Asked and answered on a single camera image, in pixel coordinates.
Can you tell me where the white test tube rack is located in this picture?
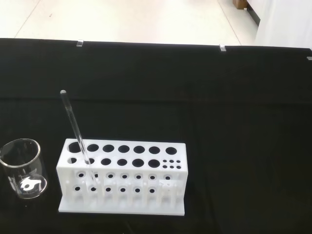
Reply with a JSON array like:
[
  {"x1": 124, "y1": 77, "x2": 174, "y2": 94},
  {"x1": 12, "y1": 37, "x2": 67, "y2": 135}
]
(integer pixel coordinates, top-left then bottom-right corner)
[{"x1": 56, "y1": 138, "x2": 190, "y2": 217}]

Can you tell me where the black bench cloth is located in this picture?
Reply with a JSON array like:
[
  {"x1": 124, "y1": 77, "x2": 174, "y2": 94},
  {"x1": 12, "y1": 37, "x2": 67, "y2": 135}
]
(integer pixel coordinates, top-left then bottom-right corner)
[{"x1": 0, "y1": 38, "x2": 312, "y2": 234}]

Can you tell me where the clear glass beaker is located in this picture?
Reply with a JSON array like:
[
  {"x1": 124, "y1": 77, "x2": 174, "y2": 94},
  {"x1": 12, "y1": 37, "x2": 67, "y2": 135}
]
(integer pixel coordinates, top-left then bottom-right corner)
[{"x1": 0, "y1": 138, "x2": 48, "y2": 200}]

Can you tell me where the brown wooden furniture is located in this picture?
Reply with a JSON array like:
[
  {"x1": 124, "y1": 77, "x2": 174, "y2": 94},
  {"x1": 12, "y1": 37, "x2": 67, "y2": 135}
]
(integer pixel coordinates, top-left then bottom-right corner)
[{"x1": 233, "y1": 0, "x2": 261, "y2": 25}]

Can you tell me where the white fabric screen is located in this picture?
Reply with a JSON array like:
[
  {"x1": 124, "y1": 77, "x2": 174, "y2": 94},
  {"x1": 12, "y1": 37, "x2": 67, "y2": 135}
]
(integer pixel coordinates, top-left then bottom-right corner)
[{"x1": 254, "y1": 0, "x2": 312, "y2": 49}]

